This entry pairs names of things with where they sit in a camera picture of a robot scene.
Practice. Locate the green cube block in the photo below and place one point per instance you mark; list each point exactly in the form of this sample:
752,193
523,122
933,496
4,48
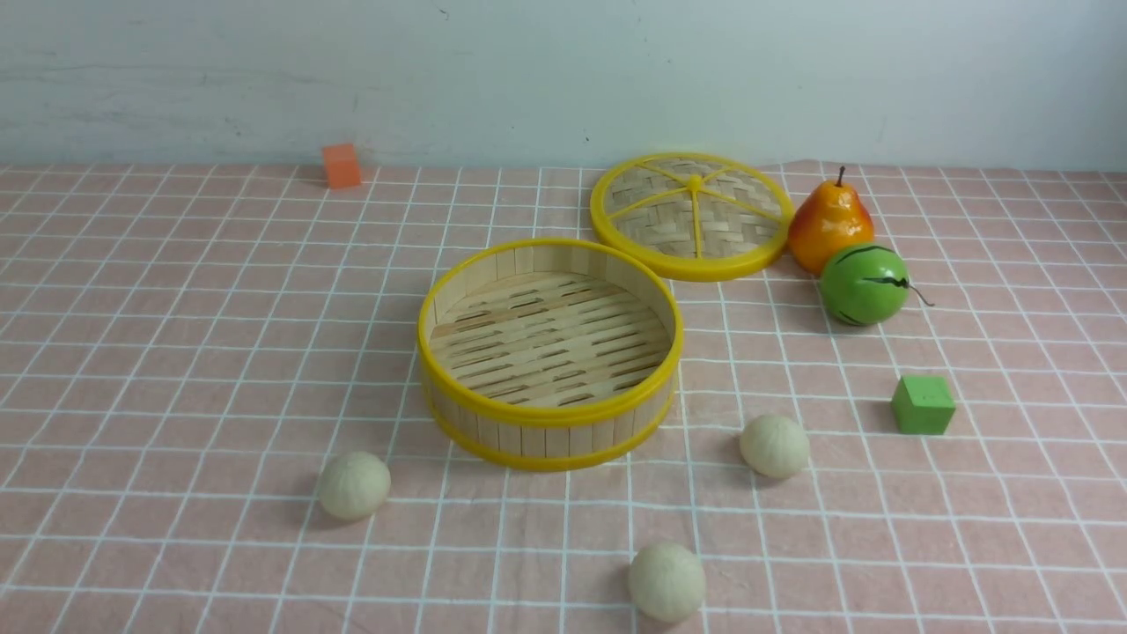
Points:
922,405

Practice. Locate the orange cube block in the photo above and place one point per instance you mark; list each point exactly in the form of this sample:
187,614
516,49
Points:
341,166

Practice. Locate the yellow-rimmed bamboo steamer tray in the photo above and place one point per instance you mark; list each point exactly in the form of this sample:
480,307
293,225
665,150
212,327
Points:
549,355

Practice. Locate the white bun front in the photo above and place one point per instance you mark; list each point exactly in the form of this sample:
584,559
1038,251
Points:
667,582

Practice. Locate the pink checkered tablecloth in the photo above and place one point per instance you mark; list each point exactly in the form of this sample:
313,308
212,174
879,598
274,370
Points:
185,349

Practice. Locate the green toy watermelon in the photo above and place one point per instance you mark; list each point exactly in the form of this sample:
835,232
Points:
864,284

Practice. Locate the orange toy pear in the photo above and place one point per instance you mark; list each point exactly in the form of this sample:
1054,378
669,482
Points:
833,217

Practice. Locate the white bun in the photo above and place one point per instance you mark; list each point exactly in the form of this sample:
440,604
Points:
353,485
667,582
775,446

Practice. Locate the yellow-rimmed woven steamer lid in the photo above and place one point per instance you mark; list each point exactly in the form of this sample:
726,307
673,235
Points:
692,217

